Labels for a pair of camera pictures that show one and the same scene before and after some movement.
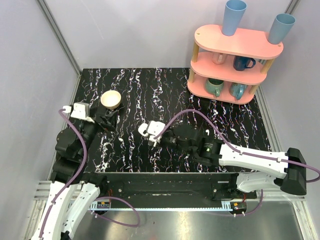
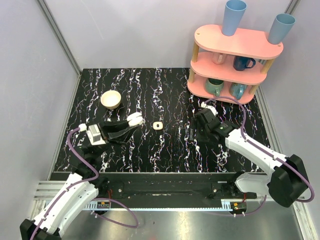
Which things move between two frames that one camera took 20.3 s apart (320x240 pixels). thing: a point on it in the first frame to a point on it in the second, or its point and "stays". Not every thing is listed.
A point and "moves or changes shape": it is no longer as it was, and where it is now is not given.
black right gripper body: [169, 140] to [202, 131]
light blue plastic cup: [234, 13] stays
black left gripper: [99, 116] to [103, 131]
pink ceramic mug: [219, 58] stays
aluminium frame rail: [58, 35] stays
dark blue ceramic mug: [238, 65] stays
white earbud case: [142, 127] moves or changes shape
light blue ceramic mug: [237, 90] stays
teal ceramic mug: [214, 86] stays
